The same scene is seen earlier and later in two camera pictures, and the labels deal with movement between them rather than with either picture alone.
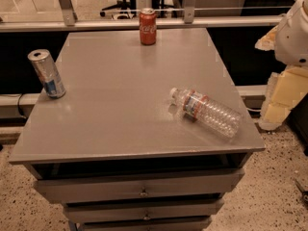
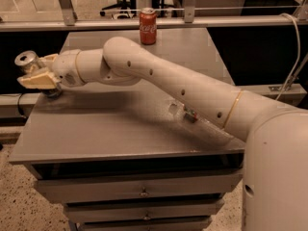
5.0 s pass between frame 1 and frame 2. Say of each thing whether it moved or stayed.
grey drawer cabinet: stayed
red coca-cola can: stayed
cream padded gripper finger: moved
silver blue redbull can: moved
